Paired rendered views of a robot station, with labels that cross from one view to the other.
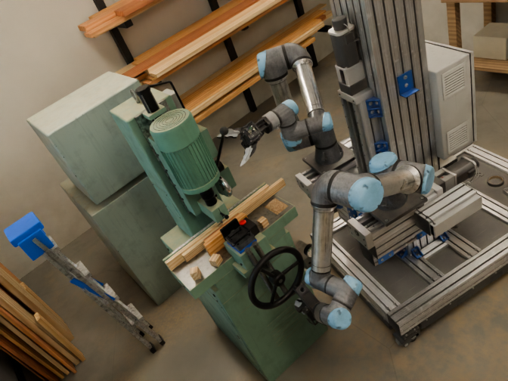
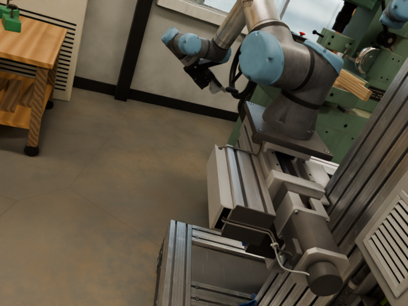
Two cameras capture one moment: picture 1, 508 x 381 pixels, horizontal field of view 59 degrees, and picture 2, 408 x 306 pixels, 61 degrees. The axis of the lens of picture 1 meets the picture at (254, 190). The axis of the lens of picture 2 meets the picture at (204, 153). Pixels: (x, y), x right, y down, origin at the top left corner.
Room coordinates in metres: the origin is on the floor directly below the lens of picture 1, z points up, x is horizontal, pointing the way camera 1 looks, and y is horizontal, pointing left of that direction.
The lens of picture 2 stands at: (1.26, -1.49, 1.12)
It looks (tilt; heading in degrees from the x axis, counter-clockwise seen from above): 27 degrees down; 90
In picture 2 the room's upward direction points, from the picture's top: 22 degrees clockwise
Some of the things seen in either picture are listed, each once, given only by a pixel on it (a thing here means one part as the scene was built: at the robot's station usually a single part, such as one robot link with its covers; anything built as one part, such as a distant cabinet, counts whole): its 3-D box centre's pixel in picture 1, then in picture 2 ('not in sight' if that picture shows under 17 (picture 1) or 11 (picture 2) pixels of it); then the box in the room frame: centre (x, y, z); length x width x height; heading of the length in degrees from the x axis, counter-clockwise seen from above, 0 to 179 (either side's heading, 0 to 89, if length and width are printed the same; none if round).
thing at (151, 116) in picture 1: (150, 106); not in sight; (1.73, 0.25, 1.53); 0.08 x 0.08 x 0.17; 23
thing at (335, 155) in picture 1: (327, 148); not in sight; (1.93, -0.44, 0.87); 0.15 x 0.15 x 0.10
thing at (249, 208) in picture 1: (236, 218); (327, 69); (1.63, 0.13, 0.92); 0.60 x 0.02 x 0.04; 113
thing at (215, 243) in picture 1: (227, 234); not in sight; (1.52, 0.18, 0.94); 0.23 x 0.02 x 0.07; 113
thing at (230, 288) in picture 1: (223, 240); (323, 102); (1.71, 0.24, 0.76); 0.57 x 0.45 x 0.09; 23
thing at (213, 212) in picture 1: (214, 208); (334, 43); (1.62, 0.20, 1.03); 0.14 x 0.07 x 0.09; 23
